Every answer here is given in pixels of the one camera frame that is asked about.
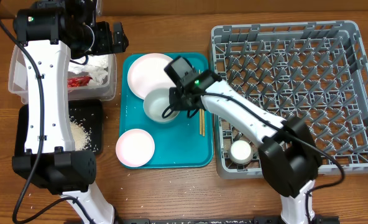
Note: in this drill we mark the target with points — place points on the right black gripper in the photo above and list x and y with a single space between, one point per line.
173 94

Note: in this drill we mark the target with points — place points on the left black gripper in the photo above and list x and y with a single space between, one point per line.
105 45

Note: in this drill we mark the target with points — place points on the grey bowl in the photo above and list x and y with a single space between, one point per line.
155 103

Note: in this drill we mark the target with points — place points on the small pink bowl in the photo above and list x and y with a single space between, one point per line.
135 148

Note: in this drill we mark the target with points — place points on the white cup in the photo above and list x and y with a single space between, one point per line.
240 152

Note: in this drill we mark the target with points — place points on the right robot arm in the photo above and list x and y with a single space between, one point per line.
288 154

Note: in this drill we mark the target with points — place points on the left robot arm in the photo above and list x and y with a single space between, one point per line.
50 34

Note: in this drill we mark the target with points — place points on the grey dishwasher rack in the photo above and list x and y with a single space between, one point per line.
317 71

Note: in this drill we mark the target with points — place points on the left wooden chopstick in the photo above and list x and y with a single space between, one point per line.
199 123

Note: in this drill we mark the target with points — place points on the wooden chopstick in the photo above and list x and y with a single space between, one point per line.
203 120
199 123

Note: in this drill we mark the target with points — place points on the crumpled white tissue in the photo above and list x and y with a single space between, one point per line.
94 66

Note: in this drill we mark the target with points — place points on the right wooden chopstick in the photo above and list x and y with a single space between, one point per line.
203 120

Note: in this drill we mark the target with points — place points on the teal plastic tray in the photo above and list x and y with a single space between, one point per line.
178 144

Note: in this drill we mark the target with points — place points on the large pink plate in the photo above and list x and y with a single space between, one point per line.
147 74

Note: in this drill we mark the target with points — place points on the red wrapper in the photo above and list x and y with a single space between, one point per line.
74 82

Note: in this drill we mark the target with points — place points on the black tray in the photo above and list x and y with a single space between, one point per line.
89 113

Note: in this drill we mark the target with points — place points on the clear plastic bin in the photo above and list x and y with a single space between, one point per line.
17 83

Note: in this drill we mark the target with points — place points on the pile of rice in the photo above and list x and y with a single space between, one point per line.
80 135

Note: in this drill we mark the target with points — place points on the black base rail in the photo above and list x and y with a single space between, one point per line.
255 220

